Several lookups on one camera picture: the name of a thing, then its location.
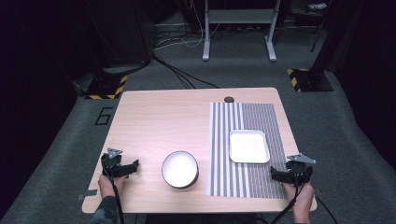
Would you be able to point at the white metal desk frame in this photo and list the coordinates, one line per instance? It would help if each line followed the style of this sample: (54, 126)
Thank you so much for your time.
(238, 16)

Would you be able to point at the person's right hand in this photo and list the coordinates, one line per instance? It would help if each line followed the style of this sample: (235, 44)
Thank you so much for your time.
(301, 202)

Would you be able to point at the person's left hand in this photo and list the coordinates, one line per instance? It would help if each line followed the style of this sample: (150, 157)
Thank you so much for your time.
(109, 186)

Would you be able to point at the black stand pole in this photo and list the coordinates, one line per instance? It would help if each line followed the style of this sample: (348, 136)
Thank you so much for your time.
(322, 46)

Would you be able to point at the round white bowl dark rim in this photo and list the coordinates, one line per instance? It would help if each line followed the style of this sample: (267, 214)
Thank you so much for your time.
(180, 169)

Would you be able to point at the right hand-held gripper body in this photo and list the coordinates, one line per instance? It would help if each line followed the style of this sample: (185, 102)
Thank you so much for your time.
(299, 172)

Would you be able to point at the black yellow striped base plate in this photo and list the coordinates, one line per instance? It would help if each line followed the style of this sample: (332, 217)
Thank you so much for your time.
(311, 81)
(106, 87)

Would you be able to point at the grey white striped mat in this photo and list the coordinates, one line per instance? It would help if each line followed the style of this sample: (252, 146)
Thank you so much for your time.
(224, 149)

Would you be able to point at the white square tray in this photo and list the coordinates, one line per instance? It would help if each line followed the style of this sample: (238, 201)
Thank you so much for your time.
(249, 146)

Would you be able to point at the grey tape strip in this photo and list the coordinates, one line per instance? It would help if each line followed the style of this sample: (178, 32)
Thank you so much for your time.
(87, 194)

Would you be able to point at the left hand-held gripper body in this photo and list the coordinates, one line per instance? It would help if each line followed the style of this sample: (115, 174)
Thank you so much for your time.
(112, 165)

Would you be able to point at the grey power strip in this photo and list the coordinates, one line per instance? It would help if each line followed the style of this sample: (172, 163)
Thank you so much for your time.
(317, 6)

